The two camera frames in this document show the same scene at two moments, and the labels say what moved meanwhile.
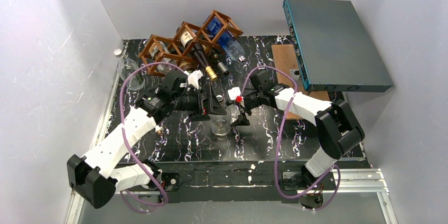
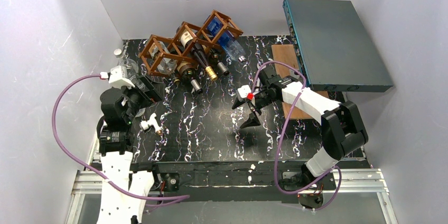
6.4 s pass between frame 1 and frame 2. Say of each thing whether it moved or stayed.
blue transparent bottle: stayed
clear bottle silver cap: stayed
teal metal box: stayed
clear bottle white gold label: moved
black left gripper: moved
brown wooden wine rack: stayed
